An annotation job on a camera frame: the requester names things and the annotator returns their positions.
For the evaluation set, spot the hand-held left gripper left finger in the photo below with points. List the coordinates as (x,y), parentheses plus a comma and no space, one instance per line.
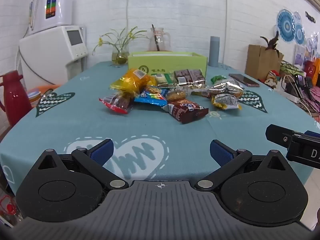
(102,151)

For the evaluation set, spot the white wall pipe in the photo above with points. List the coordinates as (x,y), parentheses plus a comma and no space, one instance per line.
(128,5)
(226,17)

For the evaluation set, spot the small clear peanut packet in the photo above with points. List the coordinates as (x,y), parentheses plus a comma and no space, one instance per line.
(176,95)

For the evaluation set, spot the glass jug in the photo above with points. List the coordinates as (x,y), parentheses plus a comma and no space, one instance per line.
(163,41)

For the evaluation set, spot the dark smartphone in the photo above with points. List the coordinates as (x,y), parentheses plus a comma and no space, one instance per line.
(243,80)

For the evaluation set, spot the white machine with screen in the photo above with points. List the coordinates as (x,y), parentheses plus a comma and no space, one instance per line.
(50,55)

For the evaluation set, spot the red white plastic bag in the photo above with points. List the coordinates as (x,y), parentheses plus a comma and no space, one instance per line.
(8,207)

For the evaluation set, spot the pale blue bowl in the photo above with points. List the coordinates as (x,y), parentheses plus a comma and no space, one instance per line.
(33,96)

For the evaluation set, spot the red packet of dark dates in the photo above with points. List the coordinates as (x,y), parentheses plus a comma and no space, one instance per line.
(117,103)

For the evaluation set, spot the grey bottle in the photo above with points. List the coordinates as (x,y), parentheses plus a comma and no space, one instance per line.
(214,51)

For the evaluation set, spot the small blue paper fan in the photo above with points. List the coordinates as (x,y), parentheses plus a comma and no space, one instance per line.
(299,28)

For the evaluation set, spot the red thermos jug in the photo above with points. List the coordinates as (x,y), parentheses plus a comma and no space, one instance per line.
(15,97)

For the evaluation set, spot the large blue paper fan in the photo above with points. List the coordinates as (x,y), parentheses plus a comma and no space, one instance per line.
(285,25)

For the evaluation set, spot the white water purifier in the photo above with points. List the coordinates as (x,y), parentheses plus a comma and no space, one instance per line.
(62,7)

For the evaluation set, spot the blue snack packet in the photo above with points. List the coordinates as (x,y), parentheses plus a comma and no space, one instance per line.
(150,98)

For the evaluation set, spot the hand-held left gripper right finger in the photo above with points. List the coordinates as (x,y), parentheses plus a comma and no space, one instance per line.
(220,152)

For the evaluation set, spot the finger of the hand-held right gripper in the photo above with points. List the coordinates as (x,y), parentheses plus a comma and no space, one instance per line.
(312,134)
(278,135)

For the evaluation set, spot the glass vase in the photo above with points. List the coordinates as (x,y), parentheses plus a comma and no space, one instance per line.
(120,56)

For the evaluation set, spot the silver snack packet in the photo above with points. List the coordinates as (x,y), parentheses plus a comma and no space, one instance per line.
(225,87)

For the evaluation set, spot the yellow snack packet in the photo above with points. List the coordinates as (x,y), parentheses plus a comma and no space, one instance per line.
(225,101)

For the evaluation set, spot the brown paper bag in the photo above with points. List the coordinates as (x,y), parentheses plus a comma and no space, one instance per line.
(260,60)

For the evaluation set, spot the brown chocolate bar pack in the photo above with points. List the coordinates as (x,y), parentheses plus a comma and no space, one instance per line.
(188,76)

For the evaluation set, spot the green plant with yellow flowers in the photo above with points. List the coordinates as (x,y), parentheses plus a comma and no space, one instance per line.
(120,36)

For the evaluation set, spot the green cardboard box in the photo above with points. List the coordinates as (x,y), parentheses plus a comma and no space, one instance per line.
(175,63)

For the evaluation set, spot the orange basin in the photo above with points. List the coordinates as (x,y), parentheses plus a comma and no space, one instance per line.
(46,90)

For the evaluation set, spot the dark stirring stick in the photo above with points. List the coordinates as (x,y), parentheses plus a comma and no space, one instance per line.
(156,38)

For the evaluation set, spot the pale green snack packet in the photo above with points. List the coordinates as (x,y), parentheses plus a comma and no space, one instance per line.
(162,78)

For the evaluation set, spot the brown snack packet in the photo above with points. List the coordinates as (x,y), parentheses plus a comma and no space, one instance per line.
(186,110)

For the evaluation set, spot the dark dried plant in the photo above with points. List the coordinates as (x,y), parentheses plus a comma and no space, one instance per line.
(271,43)

